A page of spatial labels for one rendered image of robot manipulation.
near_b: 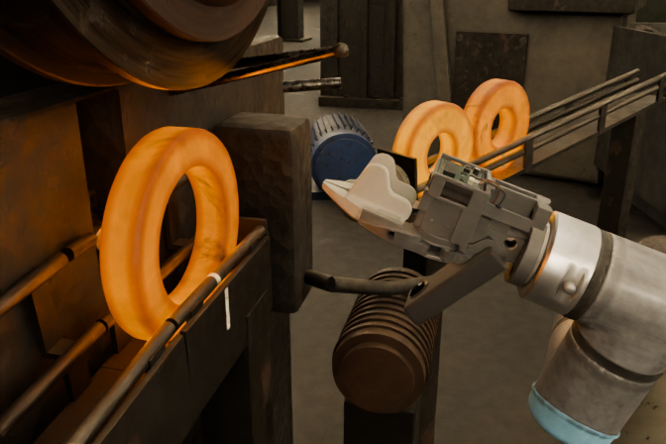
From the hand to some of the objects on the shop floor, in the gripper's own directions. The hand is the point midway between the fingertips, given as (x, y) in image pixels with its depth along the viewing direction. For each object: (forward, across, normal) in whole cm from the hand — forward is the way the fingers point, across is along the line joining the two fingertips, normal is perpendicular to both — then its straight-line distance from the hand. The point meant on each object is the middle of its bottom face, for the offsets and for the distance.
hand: (333, 194), depth 63 cm
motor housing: (-26, -20, +71) cm, 78 cm away
